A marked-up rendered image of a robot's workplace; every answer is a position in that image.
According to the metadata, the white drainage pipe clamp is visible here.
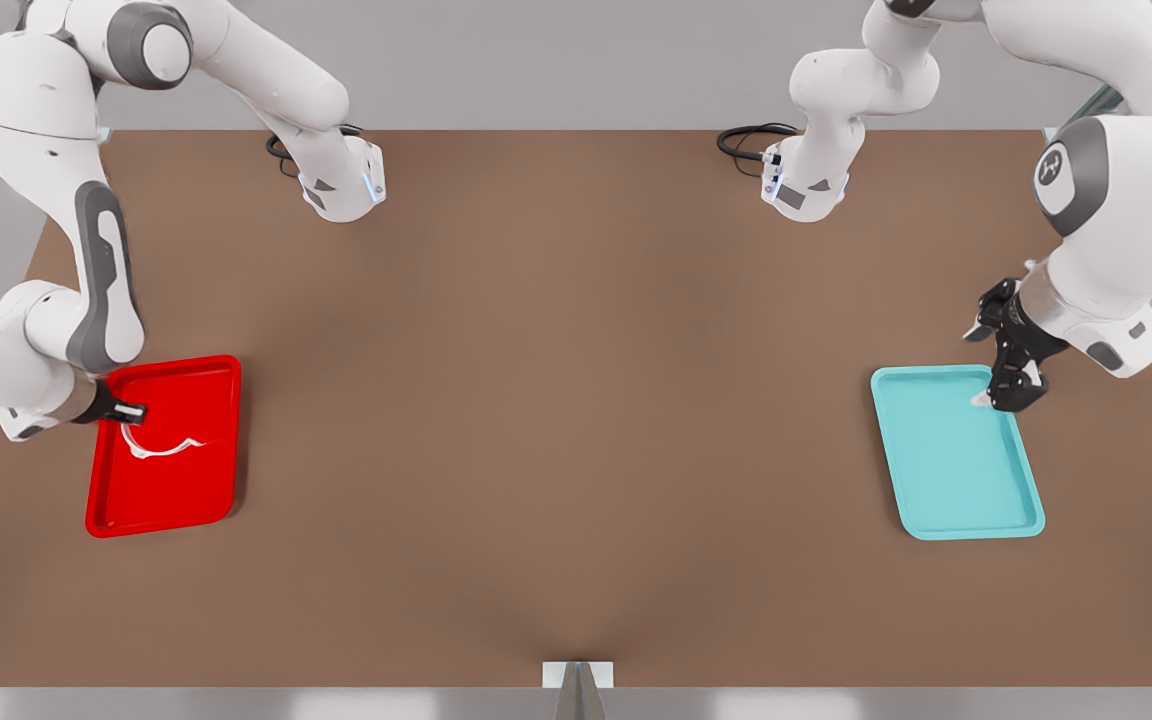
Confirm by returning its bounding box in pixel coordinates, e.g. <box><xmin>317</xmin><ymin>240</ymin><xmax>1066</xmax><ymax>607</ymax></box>
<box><xmin>120</xmin><ymin>419</ymin><xmax>208</xmax><ymax>462</ymax></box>

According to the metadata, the teal rectangular tray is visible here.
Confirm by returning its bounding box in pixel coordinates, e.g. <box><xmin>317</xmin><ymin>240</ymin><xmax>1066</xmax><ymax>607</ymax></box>
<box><xmin>870</xmin><ymin>364</ymin><xmax>1047</xmax><ymax>542</ymax></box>

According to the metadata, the red rectangular tray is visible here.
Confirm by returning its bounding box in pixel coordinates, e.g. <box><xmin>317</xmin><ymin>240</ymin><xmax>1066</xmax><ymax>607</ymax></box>
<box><xmin>84</xmin><ymin>354</ymin><xmax>243</xmax><ymax>540</ymax></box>

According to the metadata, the black cable loop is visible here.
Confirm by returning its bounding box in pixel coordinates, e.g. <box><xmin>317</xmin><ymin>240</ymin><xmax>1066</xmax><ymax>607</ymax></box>
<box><xmin>265</xmin><ymin>123</ymin><xmax>368</xmax><ymax>181</ymax></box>
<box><xmin>715</xmin><ymin>122</ymin><xmax>803</xmax><ymax>181</ymax></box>

